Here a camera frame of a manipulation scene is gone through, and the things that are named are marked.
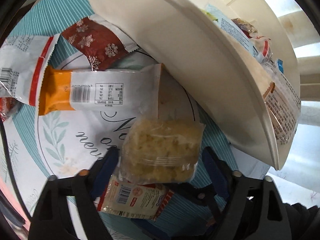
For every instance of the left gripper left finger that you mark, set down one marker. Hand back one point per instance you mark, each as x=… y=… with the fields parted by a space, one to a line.
x=51 y=218

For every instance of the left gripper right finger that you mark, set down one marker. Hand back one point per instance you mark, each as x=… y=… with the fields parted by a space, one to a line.
x=242 y=207

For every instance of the red striped white snack packet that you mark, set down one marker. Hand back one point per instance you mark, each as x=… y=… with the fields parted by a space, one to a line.
x=125 y=199

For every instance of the clear bag yellow popcorn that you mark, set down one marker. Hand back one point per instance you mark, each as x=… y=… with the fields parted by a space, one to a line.
x=161 y=151

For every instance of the orange and white snack packet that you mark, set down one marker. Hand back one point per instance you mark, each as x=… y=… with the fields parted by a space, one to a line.
x=112 y=91

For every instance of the white red large snack bag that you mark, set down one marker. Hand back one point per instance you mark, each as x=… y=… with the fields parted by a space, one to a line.
x=24 y=60

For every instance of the patterned teal white tablecloth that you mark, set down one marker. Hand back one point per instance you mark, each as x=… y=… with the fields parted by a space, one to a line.
x=63 y=143

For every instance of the large clear bread bag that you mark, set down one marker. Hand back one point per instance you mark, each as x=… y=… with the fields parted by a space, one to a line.
x=283 y=104

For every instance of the small red wrapped candy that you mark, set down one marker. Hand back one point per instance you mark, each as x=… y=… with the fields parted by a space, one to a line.
x=9 y=107

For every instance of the dark red snowflake packet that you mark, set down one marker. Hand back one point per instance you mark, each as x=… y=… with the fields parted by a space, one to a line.
x=100 y=41

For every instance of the white plastic storage bin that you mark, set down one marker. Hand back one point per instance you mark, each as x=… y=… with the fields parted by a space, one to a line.
x=213 y=67

